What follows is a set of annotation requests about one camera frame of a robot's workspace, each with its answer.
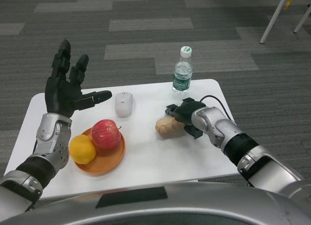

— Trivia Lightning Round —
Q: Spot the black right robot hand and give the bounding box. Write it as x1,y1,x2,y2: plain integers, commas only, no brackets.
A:
165,97,207,140

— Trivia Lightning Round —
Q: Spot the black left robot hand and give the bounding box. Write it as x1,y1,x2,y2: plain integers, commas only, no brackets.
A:
45,39,113,118

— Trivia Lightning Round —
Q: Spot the ridged brown bread loaf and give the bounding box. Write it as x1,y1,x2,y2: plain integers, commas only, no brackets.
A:
155,115,189,139

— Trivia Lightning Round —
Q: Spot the clear water bottle green label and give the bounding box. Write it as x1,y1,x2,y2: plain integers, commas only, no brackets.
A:
172,46,193,96

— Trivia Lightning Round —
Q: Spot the yellow lemon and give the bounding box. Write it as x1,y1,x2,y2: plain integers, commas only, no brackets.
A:
69,134,97,165

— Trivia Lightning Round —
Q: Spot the red apple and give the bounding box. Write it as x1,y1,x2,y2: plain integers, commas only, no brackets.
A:
90,119,122,152

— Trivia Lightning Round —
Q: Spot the white computer mouse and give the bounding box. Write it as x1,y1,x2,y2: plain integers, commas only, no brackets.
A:
114,92,134,118

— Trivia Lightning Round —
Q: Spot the orange round plate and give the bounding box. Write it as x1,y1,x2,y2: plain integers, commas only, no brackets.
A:
72,127,126,177

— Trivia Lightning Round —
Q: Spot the white metal table leg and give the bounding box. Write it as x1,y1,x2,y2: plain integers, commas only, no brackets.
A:
293,7,311,33
259,0,296,44

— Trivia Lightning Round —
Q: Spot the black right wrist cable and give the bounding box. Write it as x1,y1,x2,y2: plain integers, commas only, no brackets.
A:
199,95,231,120

